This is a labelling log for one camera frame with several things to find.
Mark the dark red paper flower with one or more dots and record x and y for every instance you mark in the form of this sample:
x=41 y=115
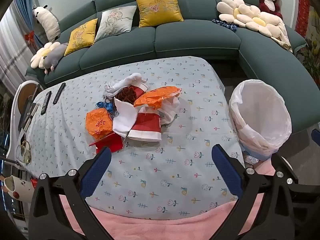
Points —
x=126 y=95

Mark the white flower shaped cushion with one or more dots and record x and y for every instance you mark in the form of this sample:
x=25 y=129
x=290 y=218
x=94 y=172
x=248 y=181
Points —
x=262 y=21
x=42 y=55
x=232 y=8

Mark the white paper napkin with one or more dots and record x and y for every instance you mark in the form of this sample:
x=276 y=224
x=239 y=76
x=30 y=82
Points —
x=125 y=120

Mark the yellow embroidered cushion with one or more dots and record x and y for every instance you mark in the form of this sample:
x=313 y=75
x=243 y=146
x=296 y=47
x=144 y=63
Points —
x=81 y=37
x=160 y=8

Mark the white-lined trash bin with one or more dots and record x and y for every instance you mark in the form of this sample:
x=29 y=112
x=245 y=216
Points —
x=262 y=100

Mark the red paper cup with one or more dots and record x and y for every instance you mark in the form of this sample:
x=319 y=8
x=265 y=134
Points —
x=147 y=125
x=138 y=91

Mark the grey floral cushion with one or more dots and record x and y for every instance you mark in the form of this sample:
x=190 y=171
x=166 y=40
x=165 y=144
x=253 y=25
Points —
x=115 y=22

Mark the red bow curtain tieback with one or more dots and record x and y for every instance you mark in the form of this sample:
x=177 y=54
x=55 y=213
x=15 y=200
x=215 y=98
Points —
x=30 y=38

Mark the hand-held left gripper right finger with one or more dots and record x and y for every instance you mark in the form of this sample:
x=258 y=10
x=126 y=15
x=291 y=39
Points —
x=226 y=172

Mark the red wall hanging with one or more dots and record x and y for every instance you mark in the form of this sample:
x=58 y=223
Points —
x=302 y=10

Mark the grey plush toy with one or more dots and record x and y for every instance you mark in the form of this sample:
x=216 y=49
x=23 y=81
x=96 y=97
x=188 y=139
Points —
x=56 y=57

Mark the teal sectional sofa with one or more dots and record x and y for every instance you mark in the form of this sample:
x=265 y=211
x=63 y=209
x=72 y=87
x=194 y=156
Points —
x=195 y=37

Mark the white red paper sheet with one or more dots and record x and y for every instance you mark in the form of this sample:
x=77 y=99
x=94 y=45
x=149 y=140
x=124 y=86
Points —
x=251 y=159

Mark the dark flat device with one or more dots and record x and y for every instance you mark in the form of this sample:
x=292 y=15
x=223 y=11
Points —
x=30 y=117

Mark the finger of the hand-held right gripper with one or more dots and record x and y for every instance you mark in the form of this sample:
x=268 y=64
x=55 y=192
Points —
x=281 y=163
x=316 y=135

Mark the white panda plush toy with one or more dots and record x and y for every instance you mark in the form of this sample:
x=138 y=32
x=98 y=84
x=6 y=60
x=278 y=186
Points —
x=48 y=22

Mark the blue patterned cloth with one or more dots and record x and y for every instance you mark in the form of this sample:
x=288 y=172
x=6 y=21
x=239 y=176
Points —
x=225 y=24

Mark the blue curtain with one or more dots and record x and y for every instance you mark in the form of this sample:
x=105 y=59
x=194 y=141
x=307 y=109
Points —
x=26 y=10

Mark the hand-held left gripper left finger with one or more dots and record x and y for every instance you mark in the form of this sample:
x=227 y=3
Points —
x=96 y=172

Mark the black remote control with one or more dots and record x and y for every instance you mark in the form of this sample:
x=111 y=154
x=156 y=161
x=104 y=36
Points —
x=59 y=93
x=46 y=102

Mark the clear glass pot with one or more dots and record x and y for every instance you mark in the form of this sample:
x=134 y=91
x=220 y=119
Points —
x=23 y=152

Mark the pink fleece cloth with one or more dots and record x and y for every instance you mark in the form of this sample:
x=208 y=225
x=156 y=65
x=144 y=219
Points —
x=175 y=230

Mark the white tissue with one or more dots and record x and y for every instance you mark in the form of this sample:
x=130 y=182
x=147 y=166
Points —
x=125 y=81
x=170 y=110

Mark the blue patterned ribbon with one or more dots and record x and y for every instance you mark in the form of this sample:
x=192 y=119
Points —
x=107 y=106

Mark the white rimmed wooden side table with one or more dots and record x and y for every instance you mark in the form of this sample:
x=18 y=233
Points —
x=26 y=97

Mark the white sheer curtain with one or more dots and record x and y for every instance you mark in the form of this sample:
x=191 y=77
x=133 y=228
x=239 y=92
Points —
x=12 y=52

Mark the orange plastic bag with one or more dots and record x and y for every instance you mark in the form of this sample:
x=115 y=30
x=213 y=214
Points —
x=155 y=96
x=98 y=123

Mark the red paper card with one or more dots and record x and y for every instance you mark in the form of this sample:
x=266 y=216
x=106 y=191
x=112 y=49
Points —
x=110 y=143

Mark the white cherry print mug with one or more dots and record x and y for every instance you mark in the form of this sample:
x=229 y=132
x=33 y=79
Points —
x=18 y=187

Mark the potted green plant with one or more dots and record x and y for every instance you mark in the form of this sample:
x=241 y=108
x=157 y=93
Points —
x=312 y=62

